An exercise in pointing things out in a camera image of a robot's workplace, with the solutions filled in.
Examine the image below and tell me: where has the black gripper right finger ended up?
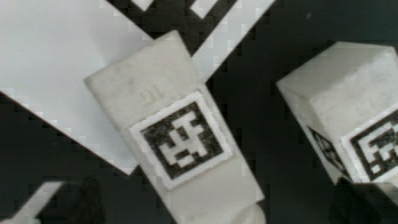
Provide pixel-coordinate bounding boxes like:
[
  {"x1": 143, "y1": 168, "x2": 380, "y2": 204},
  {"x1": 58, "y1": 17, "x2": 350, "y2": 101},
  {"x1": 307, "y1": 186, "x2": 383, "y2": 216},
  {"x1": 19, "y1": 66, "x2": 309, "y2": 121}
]
[{"x1": 328, "y1": 179, "x2": 398, "y2": 224}]

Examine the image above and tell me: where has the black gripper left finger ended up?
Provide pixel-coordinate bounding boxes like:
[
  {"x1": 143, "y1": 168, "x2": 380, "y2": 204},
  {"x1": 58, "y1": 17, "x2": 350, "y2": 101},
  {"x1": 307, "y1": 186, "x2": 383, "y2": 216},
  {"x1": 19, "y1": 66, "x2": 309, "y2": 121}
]
[{"x1": 0, "y1": 176, "x2": 108, "y2": 224}]

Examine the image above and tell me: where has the white table leg three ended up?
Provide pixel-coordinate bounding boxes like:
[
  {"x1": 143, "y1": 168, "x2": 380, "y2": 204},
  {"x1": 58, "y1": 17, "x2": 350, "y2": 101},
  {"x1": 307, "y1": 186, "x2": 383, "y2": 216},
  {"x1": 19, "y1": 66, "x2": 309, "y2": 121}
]
[{"x1": 277, "y1": 42, "x2": 398, "y2": 185}]

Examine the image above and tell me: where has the white table leg one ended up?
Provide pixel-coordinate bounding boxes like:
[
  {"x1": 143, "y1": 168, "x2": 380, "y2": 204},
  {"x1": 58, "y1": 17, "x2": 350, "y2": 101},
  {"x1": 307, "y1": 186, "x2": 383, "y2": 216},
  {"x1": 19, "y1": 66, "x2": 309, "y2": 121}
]
[{"x1": 85, "y1": 32, "x2": 266, "y2": 224}]

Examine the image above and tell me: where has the white marker sheet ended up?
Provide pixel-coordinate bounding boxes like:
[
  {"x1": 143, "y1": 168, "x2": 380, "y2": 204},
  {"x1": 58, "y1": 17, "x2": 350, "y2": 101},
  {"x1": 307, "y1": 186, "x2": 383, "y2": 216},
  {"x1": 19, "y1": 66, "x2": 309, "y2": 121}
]
[{"x1": 0, "y1": 0, "x2": 275, "y2": 173}]

